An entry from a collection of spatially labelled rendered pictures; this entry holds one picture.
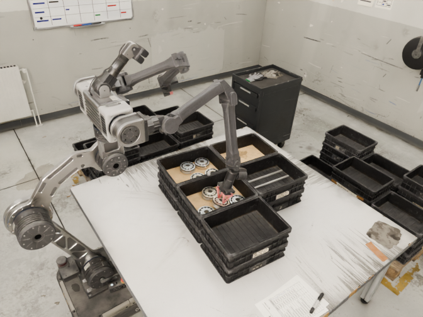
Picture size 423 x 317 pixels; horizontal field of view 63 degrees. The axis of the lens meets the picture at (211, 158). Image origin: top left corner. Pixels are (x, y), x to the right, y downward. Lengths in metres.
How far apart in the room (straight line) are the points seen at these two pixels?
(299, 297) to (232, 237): 0.45
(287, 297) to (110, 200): 1.24
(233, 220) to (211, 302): 0.47
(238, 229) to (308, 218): 0.55
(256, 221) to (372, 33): 3.56
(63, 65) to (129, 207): 2.78
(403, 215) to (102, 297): 2.33
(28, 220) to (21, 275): 1.13
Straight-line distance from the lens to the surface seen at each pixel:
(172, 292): 1.87
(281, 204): 2.28
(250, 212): 2.08
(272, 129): 3.88
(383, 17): 5.01
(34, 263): 3.09
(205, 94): 1.74
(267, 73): 3.88
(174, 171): 2.35
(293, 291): 1.94
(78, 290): 2.53
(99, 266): 2.38
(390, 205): 3.22
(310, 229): 2.27
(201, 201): 2.12
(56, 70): 4.72
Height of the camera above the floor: 2.26
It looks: 35 degrees down
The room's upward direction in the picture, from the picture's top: 3 degrees clockwise
